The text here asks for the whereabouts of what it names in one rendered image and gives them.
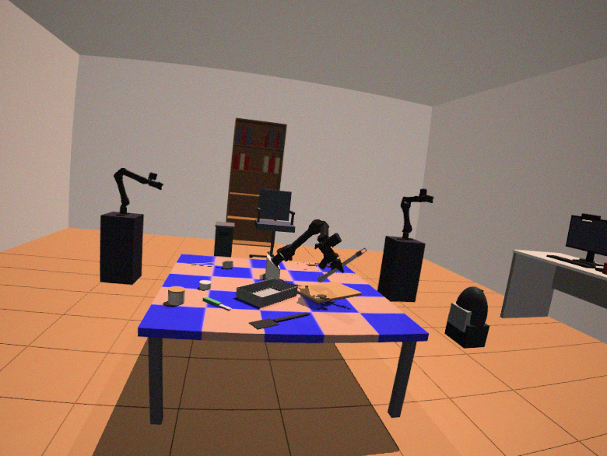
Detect orange wooden board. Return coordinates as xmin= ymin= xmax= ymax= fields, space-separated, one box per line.
xmin=297 ymin=282 xmax=362 ymax=303

